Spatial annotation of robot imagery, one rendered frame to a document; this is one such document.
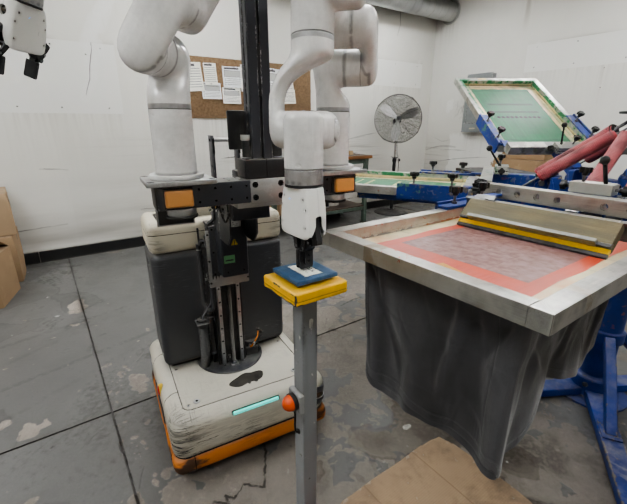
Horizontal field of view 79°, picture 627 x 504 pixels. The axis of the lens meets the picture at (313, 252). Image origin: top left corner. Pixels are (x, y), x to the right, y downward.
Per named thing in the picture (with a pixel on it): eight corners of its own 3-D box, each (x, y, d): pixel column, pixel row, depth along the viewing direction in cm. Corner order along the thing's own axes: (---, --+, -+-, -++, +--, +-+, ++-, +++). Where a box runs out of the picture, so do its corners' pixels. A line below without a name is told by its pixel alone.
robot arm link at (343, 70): (316, 112, 113) (316, 52, 108) (360, 112, 111) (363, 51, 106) (310, 111, 104) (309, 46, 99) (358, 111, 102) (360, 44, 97)
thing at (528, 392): (501, 480, 83) (538, 304, 69) (486, 468, 86) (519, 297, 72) (591, 397, 108) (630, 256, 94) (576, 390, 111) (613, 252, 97)
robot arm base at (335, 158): (299, 166, 118) (298, 112, 113) (333, 164, 123) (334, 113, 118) (324, 171, 105) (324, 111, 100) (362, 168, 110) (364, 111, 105)
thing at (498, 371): (495, 488, 82) (532, 307, 68) (356, 379, 117) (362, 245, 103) (503, 480, 83) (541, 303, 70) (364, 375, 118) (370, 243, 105)
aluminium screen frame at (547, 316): (549, 337, 58) (554, 315, 57) (321, 243, 103) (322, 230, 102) (692, 246, 101) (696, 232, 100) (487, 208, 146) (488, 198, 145)
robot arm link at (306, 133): (297, 111, 81) (341, 111, 80) (297, 162, 85) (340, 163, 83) (278, 108, 67) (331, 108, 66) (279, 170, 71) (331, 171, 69)
